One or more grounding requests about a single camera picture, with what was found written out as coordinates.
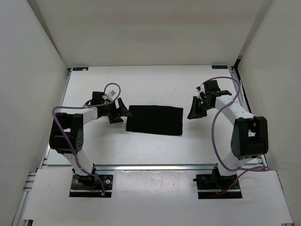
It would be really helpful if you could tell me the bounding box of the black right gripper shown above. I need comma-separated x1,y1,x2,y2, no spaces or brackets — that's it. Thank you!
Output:
187,96,214,120

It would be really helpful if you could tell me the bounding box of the blue left corner label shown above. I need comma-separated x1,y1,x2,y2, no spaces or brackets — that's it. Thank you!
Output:
72,67,89,71

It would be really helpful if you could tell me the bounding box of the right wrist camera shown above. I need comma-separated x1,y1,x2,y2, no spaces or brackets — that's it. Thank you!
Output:
196,83,206,99

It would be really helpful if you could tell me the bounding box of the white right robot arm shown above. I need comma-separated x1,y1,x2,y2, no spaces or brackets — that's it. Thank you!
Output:
187,78,269,188

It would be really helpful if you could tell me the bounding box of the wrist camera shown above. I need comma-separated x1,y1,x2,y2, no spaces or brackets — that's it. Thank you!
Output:
196,83,206,99
104,90,116,101

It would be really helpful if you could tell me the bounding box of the blue right corner label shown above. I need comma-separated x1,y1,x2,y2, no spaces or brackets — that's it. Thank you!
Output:
212,65,228,69

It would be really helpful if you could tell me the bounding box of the black skirt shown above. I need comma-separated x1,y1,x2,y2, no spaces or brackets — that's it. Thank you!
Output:
126,105,183,136

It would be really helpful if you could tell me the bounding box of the blue corner label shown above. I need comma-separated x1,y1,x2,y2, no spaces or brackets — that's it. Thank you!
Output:
72,67,89,71
212,65,228,69

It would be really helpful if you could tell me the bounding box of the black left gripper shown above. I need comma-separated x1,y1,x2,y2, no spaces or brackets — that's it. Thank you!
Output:
101,97,132,123

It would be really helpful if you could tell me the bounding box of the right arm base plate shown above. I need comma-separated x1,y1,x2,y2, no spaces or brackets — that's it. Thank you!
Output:
193,173,243,200

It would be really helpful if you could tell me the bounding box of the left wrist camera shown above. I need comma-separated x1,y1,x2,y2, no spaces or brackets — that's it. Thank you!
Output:
104,90,116,101

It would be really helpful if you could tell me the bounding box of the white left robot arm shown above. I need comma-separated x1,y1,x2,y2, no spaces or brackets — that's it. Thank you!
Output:
49,90,132,189

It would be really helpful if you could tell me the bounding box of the aluminium table edge rail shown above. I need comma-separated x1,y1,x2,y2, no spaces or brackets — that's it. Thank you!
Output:
37,163,269,172

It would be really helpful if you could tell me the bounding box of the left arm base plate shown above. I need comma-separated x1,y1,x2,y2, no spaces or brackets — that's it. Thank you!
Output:
69,175,113,198

